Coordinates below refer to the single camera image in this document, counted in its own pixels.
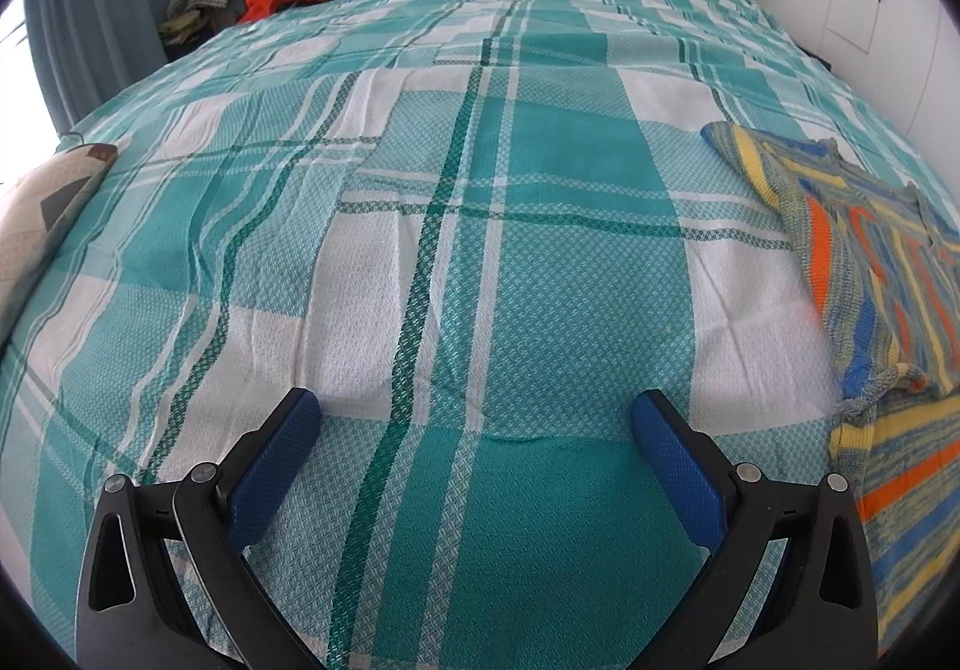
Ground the teal plaid bedspread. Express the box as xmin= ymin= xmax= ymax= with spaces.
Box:
xmin=2 ymin=0 xmax=958 ymax=668

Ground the patterned cushion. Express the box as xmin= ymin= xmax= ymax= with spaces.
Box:
xmin=0 ymin=143 xmax=119 ymax=343

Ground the striped knit sweater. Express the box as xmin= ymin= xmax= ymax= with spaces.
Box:
xmin=701 ymin=122 xmax=958 ymax=649

